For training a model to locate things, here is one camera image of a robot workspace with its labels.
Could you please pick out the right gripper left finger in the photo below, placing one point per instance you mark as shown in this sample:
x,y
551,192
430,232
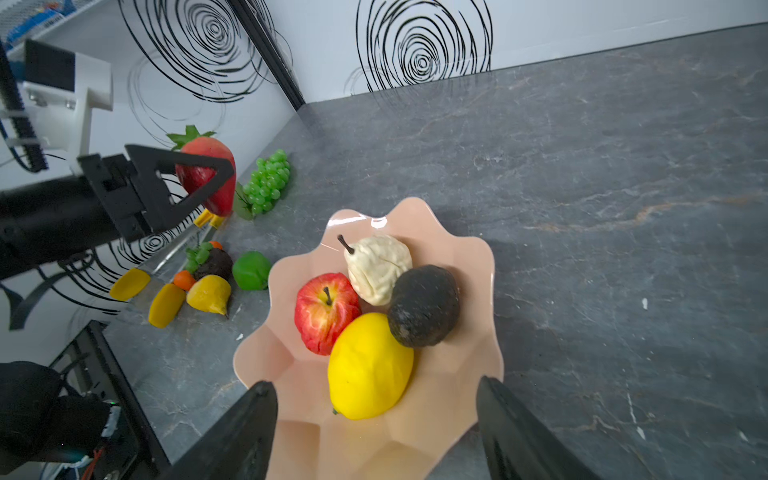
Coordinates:
x,y
239,444

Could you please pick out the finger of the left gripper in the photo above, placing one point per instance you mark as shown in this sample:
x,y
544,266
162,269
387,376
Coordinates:
x,y
158,186

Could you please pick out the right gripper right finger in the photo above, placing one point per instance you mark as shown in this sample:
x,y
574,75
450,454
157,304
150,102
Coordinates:
x,y
516,444

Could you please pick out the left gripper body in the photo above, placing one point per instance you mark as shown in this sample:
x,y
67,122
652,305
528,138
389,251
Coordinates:
x,y
47,103

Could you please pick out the red fake strawberry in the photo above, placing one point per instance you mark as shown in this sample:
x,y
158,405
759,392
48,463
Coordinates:
x,y
192,177

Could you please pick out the dark fake mangosteen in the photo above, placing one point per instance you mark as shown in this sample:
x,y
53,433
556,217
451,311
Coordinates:
x,y
208,259

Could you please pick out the small yellow fake pear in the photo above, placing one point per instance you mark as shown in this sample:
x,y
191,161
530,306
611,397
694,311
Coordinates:
x,y
210,294

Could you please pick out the green fake lime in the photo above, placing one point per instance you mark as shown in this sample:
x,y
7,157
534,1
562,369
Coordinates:
x,y
251,271

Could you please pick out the yellow fake lemon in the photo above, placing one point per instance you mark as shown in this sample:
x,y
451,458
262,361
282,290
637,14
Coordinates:
x,y
368,370

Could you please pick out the dark fake avocado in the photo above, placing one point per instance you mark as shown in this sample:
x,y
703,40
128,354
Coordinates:
x,y
424,307

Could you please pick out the red fake apple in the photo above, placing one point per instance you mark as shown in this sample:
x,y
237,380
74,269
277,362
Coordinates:
x,y
324,307

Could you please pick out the pink scalloped fruit bowl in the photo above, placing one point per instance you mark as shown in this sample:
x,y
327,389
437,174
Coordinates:
x,y
432,390

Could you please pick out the beige fake pear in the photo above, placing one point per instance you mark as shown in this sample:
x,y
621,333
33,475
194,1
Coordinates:
x,y
374,265

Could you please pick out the green fake grapes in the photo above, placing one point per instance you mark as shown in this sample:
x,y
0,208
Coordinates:
x,y
261,191

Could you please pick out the yellow kitchen tongs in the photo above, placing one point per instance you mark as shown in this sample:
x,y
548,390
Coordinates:
x,y
131,283

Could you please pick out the blue candy packet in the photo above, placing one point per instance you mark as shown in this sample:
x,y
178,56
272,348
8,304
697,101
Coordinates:
x,y
24,19

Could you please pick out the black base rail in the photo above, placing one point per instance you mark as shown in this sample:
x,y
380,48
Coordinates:
x,y
131,450

